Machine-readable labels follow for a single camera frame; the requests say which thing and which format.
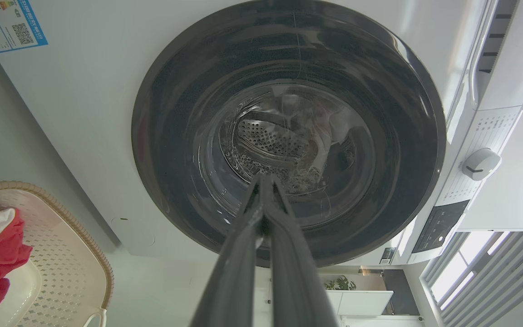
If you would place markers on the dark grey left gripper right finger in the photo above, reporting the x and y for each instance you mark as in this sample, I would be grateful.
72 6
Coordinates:
295 272

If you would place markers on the white detergent drawer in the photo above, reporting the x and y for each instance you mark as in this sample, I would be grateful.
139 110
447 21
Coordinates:
511 50

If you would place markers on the white program dial knob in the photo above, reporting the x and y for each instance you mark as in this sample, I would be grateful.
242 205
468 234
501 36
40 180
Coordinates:
481 164

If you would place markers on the black touch control panel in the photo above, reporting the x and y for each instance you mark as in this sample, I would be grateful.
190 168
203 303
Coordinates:
439 225

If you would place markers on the small black label sticker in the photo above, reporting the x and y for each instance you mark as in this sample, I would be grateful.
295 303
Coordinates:
387 255

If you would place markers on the grey window blinds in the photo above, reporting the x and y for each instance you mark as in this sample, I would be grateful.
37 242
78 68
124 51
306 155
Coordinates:
493 281

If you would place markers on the beige perforated laundry basket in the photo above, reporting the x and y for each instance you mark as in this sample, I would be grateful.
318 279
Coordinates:
68 268

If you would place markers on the dark round washing machine door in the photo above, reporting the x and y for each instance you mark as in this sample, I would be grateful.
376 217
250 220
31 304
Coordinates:
189 113

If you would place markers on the green potted plant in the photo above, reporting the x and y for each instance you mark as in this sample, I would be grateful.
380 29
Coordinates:
340 283

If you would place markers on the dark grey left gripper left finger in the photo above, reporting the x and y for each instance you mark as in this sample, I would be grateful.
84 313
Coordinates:
232 272

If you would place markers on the blue energy label sticker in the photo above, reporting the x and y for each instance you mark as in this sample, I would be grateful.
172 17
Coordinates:
8 22

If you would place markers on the white Hisense washing machine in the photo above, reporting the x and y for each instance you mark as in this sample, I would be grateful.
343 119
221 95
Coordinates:
84 113

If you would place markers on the white cabinet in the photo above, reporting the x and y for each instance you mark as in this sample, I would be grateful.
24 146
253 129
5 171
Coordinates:
363 302

